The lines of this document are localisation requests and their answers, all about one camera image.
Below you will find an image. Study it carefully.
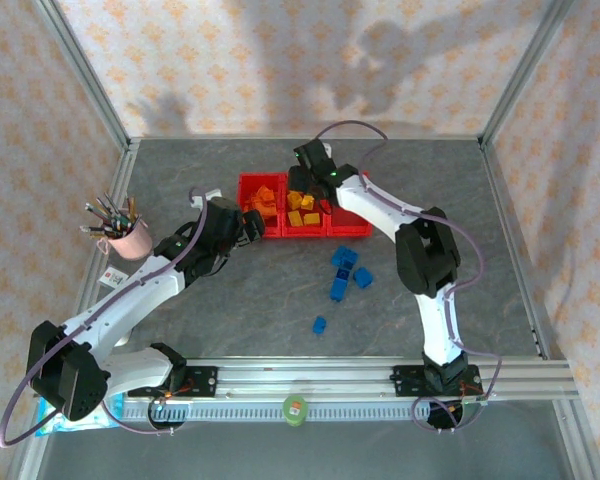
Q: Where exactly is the blue long lego brick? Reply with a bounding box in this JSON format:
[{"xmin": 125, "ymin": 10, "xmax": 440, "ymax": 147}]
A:
[{"xmin": 329, "ymin": 267, "xmax": 353, "ymax": 304}]

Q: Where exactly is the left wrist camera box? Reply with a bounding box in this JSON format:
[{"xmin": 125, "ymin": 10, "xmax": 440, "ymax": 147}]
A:
[{"xmin": 189, "ymin": 188, "xmax": 223, "ymax": 209}]

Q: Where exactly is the red plastic bin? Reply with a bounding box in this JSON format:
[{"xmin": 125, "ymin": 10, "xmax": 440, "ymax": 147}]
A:
[
  {"xmin": 324, "ymin": 169, "xmax": 374, "ymax": 238},
  {"xmin": 236, "ymin": 172, "xmax": 287, "ymax": 239},
  {"xmin": 279, "ymin": 172, "xmax": 332, "ymax": 239}
]

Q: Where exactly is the white card with red mark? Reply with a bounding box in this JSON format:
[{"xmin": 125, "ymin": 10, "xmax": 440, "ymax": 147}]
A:
[{"xmin": 97, "ymin": 267, "xmax": 128, "ymax": 290}]

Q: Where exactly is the aluminum side rail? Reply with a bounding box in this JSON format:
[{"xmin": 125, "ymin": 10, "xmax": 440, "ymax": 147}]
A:
[
  {"xmin": 479, "ymin": 142, "xmax": 552, "ymax": 362},
  {"xmin": 59, "ymin": 139, "xmax": 142, "ymax": 362}
]

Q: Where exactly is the green tape roll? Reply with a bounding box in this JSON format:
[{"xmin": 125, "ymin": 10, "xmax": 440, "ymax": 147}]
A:
[{"xmin": 282, "ymin": 394, "xmax": 308, "ymax": 428}]

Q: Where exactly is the pink cup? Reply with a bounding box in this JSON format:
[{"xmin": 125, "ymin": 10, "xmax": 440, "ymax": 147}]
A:
[{"xmin": 96, "ymin": 214, "xmax": 154, "ymax": 261}]

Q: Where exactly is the aluminum frame post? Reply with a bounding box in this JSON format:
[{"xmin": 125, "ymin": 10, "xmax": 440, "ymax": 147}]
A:
[
  {"xmin": 33, "ymin": 0, "xmax": 132, "ymax": 151},
  {"xmin": 479, "ymin": 0, "xmax": 575, "ymax": 147}
]

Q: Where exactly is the blue snack packet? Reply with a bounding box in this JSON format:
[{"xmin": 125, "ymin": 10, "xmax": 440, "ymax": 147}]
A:
[{"xmin": 34, "ymin": 392, "xmax": 127, "ymax": 439}]

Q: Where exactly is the grey slotted cable duct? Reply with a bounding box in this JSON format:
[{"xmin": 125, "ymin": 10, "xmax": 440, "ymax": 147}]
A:
[{"xmin": 122, "ymin": 401, "xmax": 484, "ymax": 422}]

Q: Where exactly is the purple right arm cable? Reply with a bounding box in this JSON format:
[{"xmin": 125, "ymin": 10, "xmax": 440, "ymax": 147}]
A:
[{"xmin": 313, "ymin": 120, "xmax": 504, "ymax": 434}]

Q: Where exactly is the aluminum base rail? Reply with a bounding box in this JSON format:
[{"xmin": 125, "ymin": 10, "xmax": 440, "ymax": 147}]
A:
[{"xmin": 37, "ymin": 355, "xmax": 580, "ymax": 401}]

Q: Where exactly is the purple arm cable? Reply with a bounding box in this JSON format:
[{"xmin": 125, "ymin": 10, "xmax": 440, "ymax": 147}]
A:
[
  {"xmin": 313, "ymin": 120, "xmax": 504, "ymax": 434},
  {"xmin": 0, "ymin": 187, "xmax": 222, "ymax": 450}
]

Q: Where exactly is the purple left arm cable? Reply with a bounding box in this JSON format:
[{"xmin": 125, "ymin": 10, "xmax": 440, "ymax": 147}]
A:
[{"xmin": 0, "ymin": 187, "xmax": 222, "ymax": 450}]

